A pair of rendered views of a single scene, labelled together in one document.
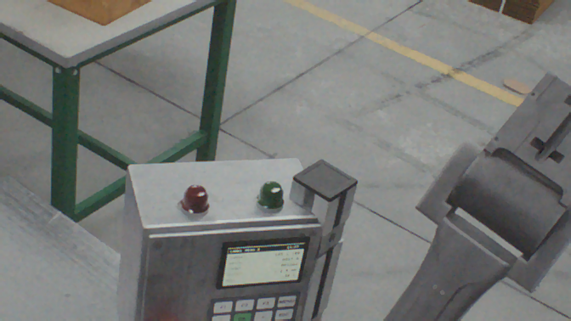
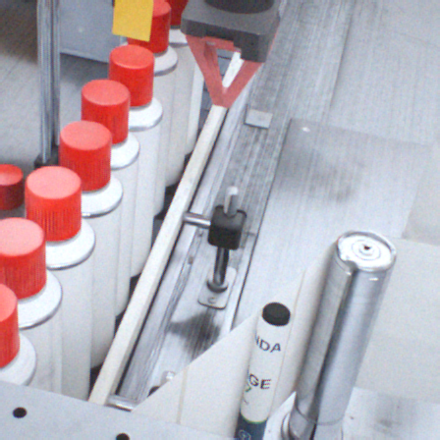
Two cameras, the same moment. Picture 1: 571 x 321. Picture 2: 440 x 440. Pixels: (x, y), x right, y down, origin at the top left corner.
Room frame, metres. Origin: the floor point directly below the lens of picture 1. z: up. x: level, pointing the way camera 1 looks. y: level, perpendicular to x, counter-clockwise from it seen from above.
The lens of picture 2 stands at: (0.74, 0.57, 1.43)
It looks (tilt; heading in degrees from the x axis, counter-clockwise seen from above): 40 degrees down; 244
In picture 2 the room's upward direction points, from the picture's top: 9 degrees clockwise
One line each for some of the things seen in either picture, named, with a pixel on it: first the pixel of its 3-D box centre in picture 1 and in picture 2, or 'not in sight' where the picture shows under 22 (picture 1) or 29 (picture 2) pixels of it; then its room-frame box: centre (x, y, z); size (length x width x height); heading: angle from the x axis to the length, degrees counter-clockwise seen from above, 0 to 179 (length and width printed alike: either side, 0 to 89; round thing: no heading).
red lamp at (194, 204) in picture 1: (195, 198); not in sight; (0.66, 0.08, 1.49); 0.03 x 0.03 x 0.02
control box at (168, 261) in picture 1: (215, 267); not in sight; (0.70, 0.06, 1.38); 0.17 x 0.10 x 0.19; 113
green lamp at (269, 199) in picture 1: (271, 194); not in sight; (0.69, 0.02, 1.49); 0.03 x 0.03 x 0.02
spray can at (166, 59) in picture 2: not in sight; (142, 114); (0.54, -0.05, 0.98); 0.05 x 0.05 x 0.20
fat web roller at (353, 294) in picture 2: not in sight; (336, 350); (0.48, 0.23, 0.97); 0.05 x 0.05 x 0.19
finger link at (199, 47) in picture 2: not in sight; (232, 48); (0.47, -0.02, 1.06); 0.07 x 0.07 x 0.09; 58
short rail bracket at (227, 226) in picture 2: not in sight; (225, 239); (0.47, 0.02, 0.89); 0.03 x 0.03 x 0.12; 58
